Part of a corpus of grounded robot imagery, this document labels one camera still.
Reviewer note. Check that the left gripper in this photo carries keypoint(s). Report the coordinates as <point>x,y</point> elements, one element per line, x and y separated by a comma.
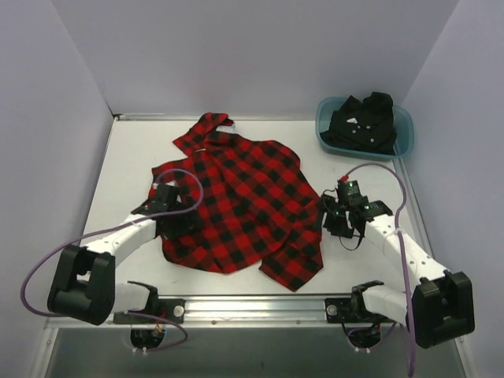
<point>183,222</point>

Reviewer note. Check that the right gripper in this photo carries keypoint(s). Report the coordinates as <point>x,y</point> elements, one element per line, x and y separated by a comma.
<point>332,216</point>

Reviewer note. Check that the red black plaid shirt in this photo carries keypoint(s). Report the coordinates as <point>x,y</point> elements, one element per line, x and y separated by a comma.
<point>255,205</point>

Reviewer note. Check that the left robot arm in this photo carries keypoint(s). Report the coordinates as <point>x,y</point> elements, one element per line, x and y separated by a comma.
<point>85,285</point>

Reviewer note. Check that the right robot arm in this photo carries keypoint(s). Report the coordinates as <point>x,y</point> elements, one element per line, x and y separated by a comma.
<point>435,304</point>

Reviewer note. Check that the black button shirt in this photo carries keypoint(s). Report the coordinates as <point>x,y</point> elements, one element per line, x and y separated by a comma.
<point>365,125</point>

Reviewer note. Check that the teal plastic basin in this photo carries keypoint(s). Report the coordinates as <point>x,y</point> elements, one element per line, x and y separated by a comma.
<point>403,124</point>

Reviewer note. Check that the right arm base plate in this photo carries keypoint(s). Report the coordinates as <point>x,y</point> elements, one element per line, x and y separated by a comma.
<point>339,311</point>

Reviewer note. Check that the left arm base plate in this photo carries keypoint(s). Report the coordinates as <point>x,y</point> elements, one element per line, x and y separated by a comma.
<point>172,309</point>

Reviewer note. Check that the aluminium front rail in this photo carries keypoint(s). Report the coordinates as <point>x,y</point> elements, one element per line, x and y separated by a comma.
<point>272,310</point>

